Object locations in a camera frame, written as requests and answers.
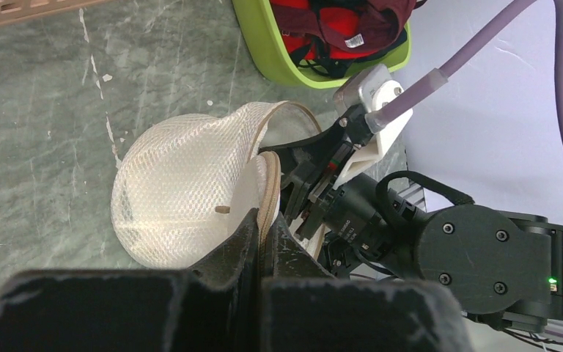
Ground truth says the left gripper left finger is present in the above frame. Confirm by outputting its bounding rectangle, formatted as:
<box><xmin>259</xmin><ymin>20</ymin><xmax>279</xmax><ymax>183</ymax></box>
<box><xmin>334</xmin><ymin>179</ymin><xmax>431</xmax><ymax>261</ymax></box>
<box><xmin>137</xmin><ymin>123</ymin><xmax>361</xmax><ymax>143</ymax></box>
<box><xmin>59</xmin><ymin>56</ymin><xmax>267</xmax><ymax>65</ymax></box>
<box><xmin>0</xmin><ymin>209</ymin><xmax>260</xmax><ymax>351</ymax></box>

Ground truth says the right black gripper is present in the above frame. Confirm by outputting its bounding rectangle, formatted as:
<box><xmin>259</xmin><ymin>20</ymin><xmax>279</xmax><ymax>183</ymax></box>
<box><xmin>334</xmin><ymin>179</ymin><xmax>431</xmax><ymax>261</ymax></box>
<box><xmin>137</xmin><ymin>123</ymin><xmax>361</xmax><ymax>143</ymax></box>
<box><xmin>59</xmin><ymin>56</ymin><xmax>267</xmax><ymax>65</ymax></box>
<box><xmin>260</xmin><ymin>104</ymin><xmax>373</xmax><ymax>241</ymax></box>

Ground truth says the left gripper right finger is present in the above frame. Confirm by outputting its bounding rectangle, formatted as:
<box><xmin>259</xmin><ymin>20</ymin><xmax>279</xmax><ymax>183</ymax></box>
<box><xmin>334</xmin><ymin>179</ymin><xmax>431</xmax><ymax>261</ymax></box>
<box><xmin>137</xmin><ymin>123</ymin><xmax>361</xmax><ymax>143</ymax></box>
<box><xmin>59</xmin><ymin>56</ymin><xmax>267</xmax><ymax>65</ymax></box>
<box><xmin>261</xmin><ymin>217</ymin><xmax>474</xmax><ymax>351</ymax></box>

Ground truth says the white mesh laundry bag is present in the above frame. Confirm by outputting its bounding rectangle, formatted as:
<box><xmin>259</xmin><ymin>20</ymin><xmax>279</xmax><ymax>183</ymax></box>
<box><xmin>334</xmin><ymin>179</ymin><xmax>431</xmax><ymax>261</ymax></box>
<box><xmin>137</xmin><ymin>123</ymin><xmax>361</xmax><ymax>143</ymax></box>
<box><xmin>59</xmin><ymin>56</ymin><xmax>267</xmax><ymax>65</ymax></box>
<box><xmin>111</xmin><ymin>101</ymin><xmax>321</xmax><ymax>268</ymax></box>

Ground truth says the dark red bra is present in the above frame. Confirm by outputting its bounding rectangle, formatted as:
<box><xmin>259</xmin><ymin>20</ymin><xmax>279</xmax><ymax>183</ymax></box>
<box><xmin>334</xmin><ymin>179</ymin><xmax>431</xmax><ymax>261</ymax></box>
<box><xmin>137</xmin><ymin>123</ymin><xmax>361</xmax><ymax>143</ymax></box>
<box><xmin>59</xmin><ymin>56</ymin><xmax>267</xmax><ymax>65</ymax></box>
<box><xmin>271</xmin><ymin>0</ymin><xmax>424</xmax><ymax>54</ymax></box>

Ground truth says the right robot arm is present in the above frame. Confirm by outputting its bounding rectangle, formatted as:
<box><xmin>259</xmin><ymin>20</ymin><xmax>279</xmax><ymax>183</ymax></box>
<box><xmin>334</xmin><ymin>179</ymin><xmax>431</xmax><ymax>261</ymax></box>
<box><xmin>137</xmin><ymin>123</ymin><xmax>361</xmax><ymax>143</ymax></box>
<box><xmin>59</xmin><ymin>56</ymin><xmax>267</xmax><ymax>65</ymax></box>
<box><xmin>271</xmin><ymin>106</ymin><xmax>563</xmax><ymax>333</ymax></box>

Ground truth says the black garment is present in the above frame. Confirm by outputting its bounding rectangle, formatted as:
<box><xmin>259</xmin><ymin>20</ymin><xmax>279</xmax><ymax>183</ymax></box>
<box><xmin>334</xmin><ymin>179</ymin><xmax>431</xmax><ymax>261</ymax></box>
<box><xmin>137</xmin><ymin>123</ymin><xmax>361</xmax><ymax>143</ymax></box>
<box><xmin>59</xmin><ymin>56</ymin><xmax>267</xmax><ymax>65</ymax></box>
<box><xmin>283</xmin><ymin>29</ymin><xmax>408</xmax><ymax>79</ymax></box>

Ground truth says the bright red garment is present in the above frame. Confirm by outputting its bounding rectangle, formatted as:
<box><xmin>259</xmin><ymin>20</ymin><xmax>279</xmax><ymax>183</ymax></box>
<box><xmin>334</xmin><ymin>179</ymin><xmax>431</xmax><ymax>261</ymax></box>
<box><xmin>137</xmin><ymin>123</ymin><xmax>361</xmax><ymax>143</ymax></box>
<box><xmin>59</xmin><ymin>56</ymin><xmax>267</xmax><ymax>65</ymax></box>
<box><xmin>271</xmin><ymin>1</ymin><xmax>401</xmax><ymax>60</ymax></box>

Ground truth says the green plastic basket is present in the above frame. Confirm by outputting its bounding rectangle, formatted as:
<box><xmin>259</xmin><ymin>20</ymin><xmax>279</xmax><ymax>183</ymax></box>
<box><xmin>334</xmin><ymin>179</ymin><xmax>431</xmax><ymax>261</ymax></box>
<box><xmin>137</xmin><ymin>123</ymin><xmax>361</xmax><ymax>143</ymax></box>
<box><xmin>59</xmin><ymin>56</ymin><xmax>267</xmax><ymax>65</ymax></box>
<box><xmin>232</xmin><ymin>0</ymin><xmax>411</xmax><ymax>89</ymax></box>

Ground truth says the orange plastic file organizer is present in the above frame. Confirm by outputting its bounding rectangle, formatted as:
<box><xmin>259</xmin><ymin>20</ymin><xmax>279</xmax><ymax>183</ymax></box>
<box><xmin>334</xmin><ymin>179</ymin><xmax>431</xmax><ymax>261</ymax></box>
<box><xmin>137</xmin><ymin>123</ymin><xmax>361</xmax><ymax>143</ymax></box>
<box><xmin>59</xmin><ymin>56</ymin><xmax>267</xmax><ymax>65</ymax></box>
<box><xmin>0</xmin><ymin>0</ymin><xmax>105</xmax><ymax>26</ymax></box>

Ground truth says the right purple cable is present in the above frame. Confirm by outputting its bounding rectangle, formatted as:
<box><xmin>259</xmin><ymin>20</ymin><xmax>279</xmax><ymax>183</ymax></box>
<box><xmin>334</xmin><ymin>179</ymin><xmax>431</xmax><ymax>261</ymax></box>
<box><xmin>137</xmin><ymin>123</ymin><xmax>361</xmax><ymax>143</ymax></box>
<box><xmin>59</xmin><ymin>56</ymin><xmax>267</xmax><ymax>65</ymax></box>
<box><xmin>366</xmin><ymin>0</ymin><xmax>563</xmax><ymax>210</ymax></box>

